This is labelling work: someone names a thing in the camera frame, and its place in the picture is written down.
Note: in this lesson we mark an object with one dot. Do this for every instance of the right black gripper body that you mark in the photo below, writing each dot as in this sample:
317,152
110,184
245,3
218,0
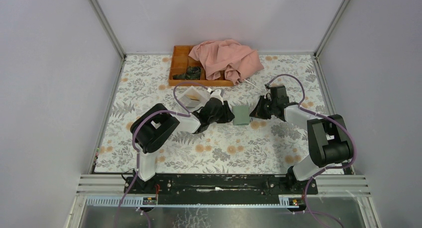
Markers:
265,110

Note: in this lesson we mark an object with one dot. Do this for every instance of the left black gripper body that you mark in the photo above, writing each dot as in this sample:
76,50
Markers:
221,117

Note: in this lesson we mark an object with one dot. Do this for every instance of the white plastic card box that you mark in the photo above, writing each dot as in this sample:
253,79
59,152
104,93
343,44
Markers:
198,92

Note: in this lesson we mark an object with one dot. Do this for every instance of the green card holder wallet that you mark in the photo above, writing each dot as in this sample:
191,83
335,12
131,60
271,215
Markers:
241,115

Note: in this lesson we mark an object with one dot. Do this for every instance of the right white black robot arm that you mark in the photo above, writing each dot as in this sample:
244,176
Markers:
328,141

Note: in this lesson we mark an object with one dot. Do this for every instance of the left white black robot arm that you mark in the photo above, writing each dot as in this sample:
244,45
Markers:
153,129

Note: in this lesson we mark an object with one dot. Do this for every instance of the dark green crumpled item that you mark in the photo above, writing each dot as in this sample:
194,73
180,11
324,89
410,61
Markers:
192,73

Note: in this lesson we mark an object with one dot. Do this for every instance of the floral patterned table mat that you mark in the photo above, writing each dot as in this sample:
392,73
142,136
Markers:
260,147

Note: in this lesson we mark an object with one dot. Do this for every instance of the wooden compartment tray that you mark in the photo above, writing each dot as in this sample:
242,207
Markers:
180,63

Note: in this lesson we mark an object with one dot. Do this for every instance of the pink cloth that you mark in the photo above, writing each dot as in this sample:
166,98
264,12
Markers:
227,58

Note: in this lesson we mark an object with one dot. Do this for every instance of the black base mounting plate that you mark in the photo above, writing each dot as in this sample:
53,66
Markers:
218,188

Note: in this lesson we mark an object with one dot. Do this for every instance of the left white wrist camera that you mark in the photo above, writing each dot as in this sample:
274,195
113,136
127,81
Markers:
217,94

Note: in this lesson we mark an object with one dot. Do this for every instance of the white slotted cable duct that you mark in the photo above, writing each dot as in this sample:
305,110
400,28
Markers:
152,202

